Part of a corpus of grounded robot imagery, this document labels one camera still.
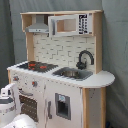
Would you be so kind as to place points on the black toy faucet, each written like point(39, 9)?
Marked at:
point(82, 63)

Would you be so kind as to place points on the white cabinet door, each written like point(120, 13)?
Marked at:
point(63, 105)

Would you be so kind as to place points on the red stove knob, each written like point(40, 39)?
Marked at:
point(15, 78)
point(34, 83)

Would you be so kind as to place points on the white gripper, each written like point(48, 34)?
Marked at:
point(12, 90)

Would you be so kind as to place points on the grey range hood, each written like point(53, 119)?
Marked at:
point(40, 24)

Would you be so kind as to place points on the black toy stovetop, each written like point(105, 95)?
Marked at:
point(38, 66)

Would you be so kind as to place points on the left red stove knob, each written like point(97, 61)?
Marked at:
point(15, 78)

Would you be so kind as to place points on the right red stove knob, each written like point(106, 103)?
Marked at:
point(34, 83)

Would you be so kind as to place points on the white toy microwave door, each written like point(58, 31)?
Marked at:
point(65, 25)

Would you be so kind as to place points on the white oven door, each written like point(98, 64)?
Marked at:
point(31, 101)

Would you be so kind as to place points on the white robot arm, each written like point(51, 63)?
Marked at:
point(10, 109)

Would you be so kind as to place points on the metal toy sink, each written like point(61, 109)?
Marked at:
point(72, 73)

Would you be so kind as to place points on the wooden toy kitchen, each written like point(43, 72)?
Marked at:
point(64, 52)

